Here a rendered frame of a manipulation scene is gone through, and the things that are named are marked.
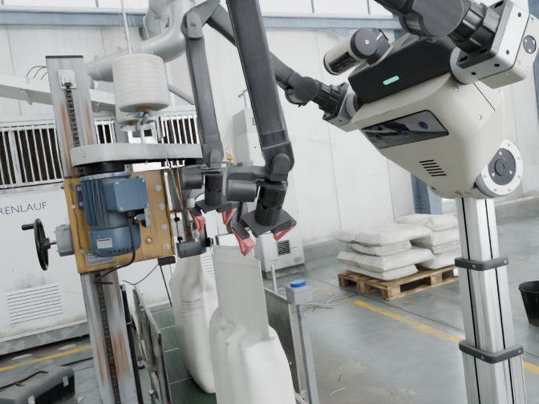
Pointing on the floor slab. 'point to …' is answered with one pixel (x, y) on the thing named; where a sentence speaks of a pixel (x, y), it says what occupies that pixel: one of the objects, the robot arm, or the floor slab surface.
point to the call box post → (307, 353)
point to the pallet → (392, 291)
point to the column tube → (81, 103)
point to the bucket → (531, 300)
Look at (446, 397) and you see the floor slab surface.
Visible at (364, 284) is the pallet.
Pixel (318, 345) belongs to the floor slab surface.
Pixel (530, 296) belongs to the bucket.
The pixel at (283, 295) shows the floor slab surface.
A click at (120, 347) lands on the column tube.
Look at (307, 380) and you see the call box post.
